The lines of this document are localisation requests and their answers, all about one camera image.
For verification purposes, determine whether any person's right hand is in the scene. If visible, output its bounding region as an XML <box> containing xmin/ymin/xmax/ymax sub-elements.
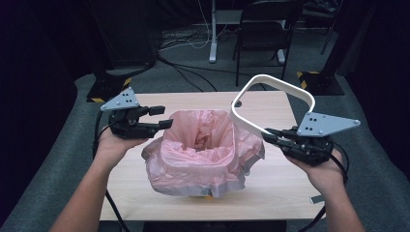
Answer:
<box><xmin>286</xmin><ymin>150</ymin><xmax>346</xmax><ymax>195</ymax></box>

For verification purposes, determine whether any black folding chair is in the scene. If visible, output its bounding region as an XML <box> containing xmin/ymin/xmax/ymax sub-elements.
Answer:
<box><xmin>232</xmin><ymin>0</ymin><xmax>304</xmax><ymax>87</ymax></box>

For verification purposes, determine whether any pink plastic bag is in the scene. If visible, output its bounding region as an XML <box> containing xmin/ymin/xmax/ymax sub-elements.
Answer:
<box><xmin>140</xmin><ymin>108</ymin><xmax>266</xmax><ymax>198</ymax></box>

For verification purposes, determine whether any hand-held gripper cable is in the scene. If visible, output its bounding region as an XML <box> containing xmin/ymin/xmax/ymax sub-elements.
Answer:
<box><xmin>92</xmin><ymin>110</ymin><xmax>131</xmax><ymax>232</ymax></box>
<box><xmin>298</xmin><ymin>141</ymin><xmax>351</xmax><ymax>232</ymax></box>

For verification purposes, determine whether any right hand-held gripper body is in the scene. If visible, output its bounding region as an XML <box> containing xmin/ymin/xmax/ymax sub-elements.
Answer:
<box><xmin>279</xmin><ymin>111</ymin><xmax>362</xmax><ymax>167</ymax></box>

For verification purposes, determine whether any black floor cable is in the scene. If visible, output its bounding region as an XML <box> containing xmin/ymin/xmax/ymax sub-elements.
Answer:
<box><xmin>156</xmin><ymin>53</ymin><xmax>267</xmax><ymax>93</ymax></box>

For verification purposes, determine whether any black curtain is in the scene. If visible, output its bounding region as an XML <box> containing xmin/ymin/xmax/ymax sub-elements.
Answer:
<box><xmin>0</xmin><ymin>0</ymin><xmax>98</xmax><ymax>223</ymax></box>
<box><xmin>346</xmin><ymin>0</ymin><xmax>410</xmax><ymax>177</ymax></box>

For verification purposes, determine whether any person's left hand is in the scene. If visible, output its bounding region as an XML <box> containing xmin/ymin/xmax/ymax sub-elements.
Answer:
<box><xmin>96</xmin><ymin>127</ymin><xmax>150</xmax><ymax>169</ymax></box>

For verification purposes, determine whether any white bin rim ring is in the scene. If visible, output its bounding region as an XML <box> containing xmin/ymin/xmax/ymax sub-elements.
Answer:
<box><xmin>230</xmin><ymin>73</ymin><xmax>316</xmax><ymax>138</ymax></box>

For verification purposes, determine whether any left hand-held gripper cable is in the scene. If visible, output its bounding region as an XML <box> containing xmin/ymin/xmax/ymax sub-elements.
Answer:
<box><xmin>92</xmin><ymin>110</ymin><xmax>131</xmax><ymax>232</ymax></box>

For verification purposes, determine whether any bundle of floor cables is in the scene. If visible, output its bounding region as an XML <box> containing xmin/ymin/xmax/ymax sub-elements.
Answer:
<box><xmin>158</xmin><ymin>18</ymin><xmax>233</xmax><ymax>52</ymax></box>

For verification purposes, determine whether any right hand-held gripper cable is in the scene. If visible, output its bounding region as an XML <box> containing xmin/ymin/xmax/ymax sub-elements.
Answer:
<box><xmin>298</xmin><ymin>141</ymin><xmax>351</xmax><ymax>232</ymax></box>

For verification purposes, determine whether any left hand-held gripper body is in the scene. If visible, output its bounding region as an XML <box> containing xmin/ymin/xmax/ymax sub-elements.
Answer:
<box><xmin>100</xmin><ymin>86</ymin><xmax>160</xmax><ymax>140</ymax></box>

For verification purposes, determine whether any black striped stand base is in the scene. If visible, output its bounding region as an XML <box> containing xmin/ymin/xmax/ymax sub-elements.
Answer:
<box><xmin>86</xmin><ymin>71</ymin><xmax>133</xmax><ymax>104</ymax></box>
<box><xmin>296</xmin><ymin>71</ymin><xmax>345</xmax><ymax>97</ymax></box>

